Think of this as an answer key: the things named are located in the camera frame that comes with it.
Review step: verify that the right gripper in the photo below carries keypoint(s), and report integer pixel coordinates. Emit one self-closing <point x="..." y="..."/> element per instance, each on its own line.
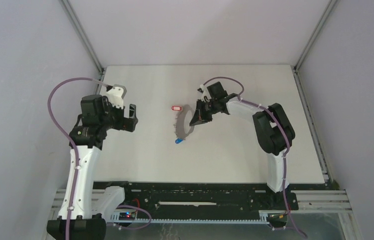
<point x="195" y="119"/>

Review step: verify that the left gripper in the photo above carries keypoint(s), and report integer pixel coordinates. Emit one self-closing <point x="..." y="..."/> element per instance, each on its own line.
<point x="128" y="124"/>

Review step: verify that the red tagged key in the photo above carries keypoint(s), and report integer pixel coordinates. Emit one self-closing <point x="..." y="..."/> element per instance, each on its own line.
<point x="177" y="108"/>

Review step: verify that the blue tagged key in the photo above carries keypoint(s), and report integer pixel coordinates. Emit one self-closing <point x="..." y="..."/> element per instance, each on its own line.
<point x="179" y="140"/>

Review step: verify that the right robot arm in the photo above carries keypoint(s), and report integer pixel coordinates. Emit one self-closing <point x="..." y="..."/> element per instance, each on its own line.
<point x="273" y="129"/>

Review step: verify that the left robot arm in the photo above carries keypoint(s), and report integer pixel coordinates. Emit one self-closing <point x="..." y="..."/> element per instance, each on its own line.
<point x="81" y="218"/>

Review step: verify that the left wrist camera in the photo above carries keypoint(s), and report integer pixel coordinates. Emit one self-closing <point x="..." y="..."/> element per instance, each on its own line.
<point x="115" y="94"/>

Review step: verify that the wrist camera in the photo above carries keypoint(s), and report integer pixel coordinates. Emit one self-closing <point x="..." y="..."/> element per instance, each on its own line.
<point x="203" y="92"/>
<point x="115" y="94"/>

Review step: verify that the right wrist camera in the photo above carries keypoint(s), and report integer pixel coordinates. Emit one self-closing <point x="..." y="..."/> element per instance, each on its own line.
<point x="203" y="92"/>

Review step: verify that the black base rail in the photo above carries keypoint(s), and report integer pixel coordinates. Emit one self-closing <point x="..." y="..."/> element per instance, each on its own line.
<point x="203" y="201"/>

